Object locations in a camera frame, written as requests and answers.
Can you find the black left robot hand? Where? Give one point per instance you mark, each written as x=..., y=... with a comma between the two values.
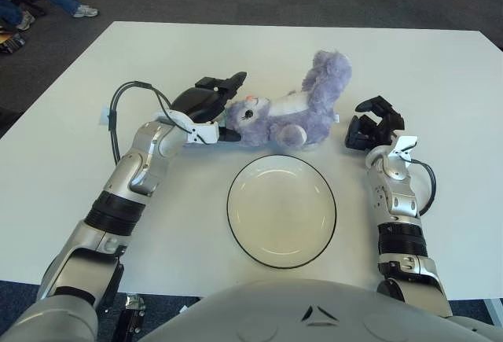
x=198, y=102

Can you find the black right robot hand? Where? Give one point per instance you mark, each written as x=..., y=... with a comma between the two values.
x=385, y=123

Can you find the purple plush bunny doll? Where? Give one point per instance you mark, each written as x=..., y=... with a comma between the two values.
x=302, y=122

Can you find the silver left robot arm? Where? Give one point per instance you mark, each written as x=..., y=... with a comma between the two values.
x=125, y=173

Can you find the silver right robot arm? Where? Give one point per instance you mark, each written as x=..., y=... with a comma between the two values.
x=401, y=204

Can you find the white plate with black rim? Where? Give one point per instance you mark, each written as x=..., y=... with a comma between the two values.
x=281, y=212

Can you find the white clip on right wrist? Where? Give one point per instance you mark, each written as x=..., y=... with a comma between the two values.
x=404, y=145

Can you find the white clip on wrist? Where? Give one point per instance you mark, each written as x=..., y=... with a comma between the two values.
x=404, y=145
x=206, y=133

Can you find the white clip on left wrist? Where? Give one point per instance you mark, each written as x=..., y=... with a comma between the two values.
x=206, y=133

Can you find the white grey sneaker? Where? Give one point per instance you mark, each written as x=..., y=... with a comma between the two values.
x=85, y=11
x=25, y=21

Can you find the dark book with yellow edge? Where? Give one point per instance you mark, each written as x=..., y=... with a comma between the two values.
x=12, y=43

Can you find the grey robot torso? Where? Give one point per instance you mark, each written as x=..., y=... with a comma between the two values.
x=314, y=318

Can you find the white table leg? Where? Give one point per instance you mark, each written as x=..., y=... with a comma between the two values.
x=494, y=311

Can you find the black chrome-topped post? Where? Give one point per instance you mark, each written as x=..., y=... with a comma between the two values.
x=131, y=322

